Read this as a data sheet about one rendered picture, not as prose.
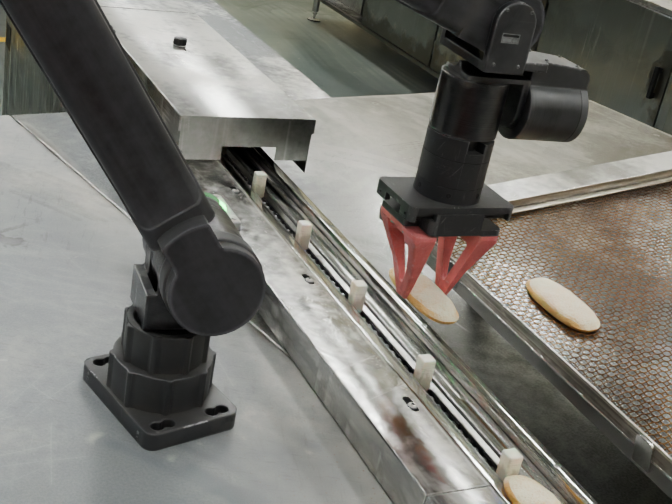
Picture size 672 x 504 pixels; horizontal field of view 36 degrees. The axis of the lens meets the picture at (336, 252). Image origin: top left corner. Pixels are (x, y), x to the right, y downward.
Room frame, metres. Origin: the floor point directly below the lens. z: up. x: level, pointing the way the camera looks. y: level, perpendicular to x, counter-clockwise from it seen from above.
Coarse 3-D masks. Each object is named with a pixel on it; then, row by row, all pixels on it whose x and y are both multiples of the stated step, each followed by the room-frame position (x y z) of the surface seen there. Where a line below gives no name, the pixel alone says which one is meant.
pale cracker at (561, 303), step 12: (528, 288) 0.93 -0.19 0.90; (540, 288) 0.92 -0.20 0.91; (552, 288) 0.92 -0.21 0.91; (564, 288) 0.92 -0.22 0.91; (540, 300) 0.91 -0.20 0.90; (552, 300) 0.90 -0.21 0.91; (564, 300) 0.90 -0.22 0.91; (576, 300) 0.90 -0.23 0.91; (552, 312) 0.89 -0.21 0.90; (564, 312) 0.88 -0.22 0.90; (576, 312) 0.88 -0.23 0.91; (588, 312) 0.88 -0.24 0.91; (576, 324) 0.87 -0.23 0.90; (588, 324) 0.87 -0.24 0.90
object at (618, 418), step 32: (576, 192) 1.15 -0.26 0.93; (608, 192) 1.16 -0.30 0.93; (640, 192) 1.17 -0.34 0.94; (512, 224) 1.08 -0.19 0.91; (544, 224) 1.08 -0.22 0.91; (640, 224) 1.09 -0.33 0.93; (512, 256) 1.00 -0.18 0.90; (640, 256) 1.02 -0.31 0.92; (480, 288) 0.92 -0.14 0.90; (608, 288) 0.95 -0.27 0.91; (512, 320) 0.87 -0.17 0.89; (608, 320) 0.89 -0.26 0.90; (544, 352) 0.82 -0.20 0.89; (576, 352) 0.83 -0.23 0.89; (640, 352) 0.84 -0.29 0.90; (576, 384) 0.78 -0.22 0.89; (608, 416) 0.74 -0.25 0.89; (640, 416) 0.74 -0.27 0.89
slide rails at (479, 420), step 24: (288, 216) 1.11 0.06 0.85; (288, 240) 1.04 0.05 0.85; (312, 240) 1.05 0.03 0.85; (312, 264) 0.99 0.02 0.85; (336, 264) 1.00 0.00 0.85; (336, 288) 0.95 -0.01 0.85; (384, 312) 0.92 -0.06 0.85; (408, 336) 0.88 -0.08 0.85; (456, 384) 0.81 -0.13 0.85; (432, 408) 0.76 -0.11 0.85; (456, 408) 0.77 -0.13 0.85; (480, 408) 0.77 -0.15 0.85; (456, 432) 0.73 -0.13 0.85; (480, 432) 0.74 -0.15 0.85; (480, 456) 0.70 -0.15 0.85
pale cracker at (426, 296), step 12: (420, 276) 0.85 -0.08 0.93; (420, 288) 0.83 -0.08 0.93; (432, 288) 0.83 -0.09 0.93; (408, 300) 0.82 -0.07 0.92; (420, 300) 0.81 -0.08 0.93; (432, 300) 0.81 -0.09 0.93; (444, 300) 0.81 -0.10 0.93; (432, 312) 0.79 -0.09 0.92; (444, 312) 0.79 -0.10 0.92; (456, 312) 0.80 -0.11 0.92
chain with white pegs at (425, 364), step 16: (256, 176) 1.17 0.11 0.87; (256, 192) 1.17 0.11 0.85; (272, 208) 1.14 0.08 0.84; (304, 224) 1.05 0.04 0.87; (304, 240) 1.05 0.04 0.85; (352, 288) 0.93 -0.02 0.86; (352, 304) 0.92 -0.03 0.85; (368, 320) 0.91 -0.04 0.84; (384, 336) 0.89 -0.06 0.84; (416, 368) 0.81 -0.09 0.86; (432, 368) 0.81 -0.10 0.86; (448, 416) 0.77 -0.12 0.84; (464, 432) 0.75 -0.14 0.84; (480, 448) 0.73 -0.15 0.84; (512, 448) 0.69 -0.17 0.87; (512, 464) 0.68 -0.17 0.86
